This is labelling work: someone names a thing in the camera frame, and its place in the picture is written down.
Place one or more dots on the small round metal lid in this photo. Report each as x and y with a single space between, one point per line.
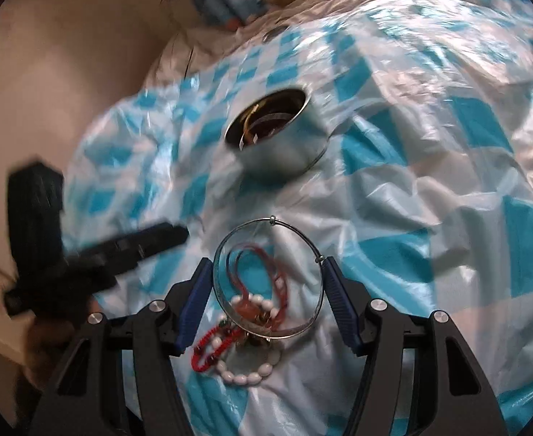
273 33

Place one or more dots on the round metal tin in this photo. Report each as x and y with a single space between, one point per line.
284 154

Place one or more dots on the orange stone pendant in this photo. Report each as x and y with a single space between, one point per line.
253 314

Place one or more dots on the blue white checkered plastic sheet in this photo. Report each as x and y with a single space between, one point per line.
407 190

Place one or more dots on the silver bangle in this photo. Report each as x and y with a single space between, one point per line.
271 220

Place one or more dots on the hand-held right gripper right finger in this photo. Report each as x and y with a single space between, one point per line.
341 304

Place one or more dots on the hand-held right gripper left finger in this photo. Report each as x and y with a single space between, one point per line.
196 304

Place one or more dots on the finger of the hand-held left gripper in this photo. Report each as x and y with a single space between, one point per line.
148 238
35 200

